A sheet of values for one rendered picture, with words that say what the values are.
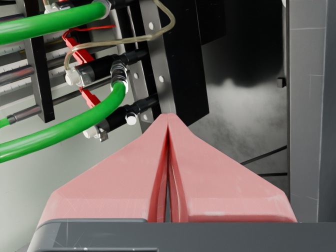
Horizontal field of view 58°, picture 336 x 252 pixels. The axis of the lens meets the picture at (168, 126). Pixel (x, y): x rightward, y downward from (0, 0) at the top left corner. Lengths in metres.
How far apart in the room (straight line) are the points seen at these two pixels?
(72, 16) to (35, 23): 0.03
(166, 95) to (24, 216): 0.46
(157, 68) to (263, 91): 0.19
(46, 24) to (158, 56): 0.25
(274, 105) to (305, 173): 0.16
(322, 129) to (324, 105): 0.03
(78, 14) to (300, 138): 0.29
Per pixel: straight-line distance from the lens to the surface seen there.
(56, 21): 0.25
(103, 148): 0.82
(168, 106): 0.49
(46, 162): 0.75
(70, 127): 0.25
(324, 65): 0.37
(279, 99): 0.55
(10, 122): 0.61
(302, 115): 0.40
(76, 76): 0.42
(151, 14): 0.46
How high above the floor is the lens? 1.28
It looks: 35 degrees down
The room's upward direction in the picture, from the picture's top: 120 degrees counter-clockwise
